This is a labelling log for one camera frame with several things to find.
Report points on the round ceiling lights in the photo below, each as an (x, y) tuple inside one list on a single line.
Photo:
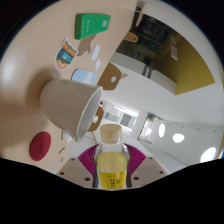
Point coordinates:
[(178, 137)]

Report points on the brown animal sticker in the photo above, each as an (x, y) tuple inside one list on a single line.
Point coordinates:
[(86, 45)]

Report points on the small white card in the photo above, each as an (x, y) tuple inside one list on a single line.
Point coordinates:
[(95, 52), (98, 64)]

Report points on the colourful badge sticker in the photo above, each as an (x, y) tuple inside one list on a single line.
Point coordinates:
[(66, 55)]

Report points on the beige cup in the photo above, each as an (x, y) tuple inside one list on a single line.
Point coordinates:
[(66, 103)]

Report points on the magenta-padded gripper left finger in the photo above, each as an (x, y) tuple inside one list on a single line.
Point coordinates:
[(71, 168)]

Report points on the white hanging sign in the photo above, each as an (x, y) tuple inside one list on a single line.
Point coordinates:
[(174, 48)]

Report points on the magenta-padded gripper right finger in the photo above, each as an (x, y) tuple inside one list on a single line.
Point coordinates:
[(150, 168)]

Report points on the flat round red coaster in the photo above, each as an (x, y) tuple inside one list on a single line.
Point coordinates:
[(40, 146)]

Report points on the light blue printed sheet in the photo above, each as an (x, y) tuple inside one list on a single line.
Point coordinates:
[(83, 76)]

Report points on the dark display shelf unit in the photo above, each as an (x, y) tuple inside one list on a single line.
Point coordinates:
[(151, 36)]

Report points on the green potted plant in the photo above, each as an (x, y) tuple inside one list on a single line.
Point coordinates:
[(150, 116)]

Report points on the green box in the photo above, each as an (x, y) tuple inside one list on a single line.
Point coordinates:
[(91, 25)]

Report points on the yellow drink bottle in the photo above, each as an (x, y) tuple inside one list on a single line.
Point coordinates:
[(111, 166)]

